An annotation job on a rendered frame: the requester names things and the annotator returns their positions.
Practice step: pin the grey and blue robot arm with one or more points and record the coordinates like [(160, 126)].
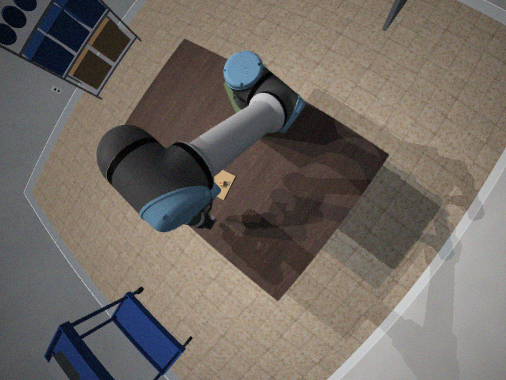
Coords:
[(167, 187)]

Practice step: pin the tan flat mat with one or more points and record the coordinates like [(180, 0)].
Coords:
[(228, 178)]

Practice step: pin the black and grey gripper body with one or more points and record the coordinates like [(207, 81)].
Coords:
[(204, 223)]

